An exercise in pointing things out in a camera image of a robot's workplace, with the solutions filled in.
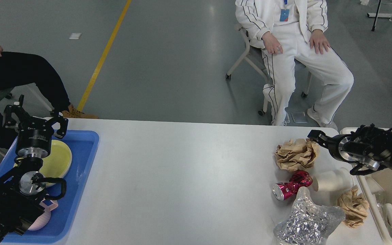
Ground clear floor plate right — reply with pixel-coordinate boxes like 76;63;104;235
291;112;308;124

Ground white wheeled chair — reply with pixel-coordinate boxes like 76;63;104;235
226;24;312;116

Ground silver foil pouch with paper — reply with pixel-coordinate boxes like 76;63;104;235
365;176;392;239

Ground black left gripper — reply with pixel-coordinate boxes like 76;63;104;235
3;95;68;159

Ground crushed red soda can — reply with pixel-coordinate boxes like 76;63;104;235
272;170;313;201

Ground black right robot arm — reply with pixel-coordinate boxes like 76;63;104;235
308;124;392;176

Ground small crumpled brown paper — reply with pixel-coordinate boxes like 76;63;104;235
336;185;369;228

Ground white paper cup lying sideways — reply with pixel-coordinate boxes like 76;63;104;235
311;168;354;191

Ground blue plastic tray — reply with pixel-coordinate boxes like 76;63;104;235
1;130;99;245

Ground pink ribbed mug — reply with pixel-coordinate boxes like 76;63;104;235
28;199;59;231

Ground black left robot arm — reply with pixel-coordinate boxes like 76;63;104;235
0;95;68;242

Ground beige plastic bin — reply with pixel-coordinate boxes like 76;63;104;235
358;169;392;245

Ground silver foil bag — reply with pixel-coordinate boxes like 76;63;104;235
273;187;345;245

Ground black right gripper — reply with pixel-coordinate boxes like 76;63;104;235
307;130;358;163

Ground person in white tracksuit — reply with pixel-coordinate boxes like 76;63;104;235
235;0;354;130

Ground yellow round plastic plate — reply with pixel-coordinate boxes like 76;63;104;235
7;138;72;197

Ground white stand base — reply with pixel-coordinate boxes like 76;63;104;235
359;0;392;32

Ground person in black trousers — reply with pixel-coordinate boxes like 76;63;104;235
0;33;98;148

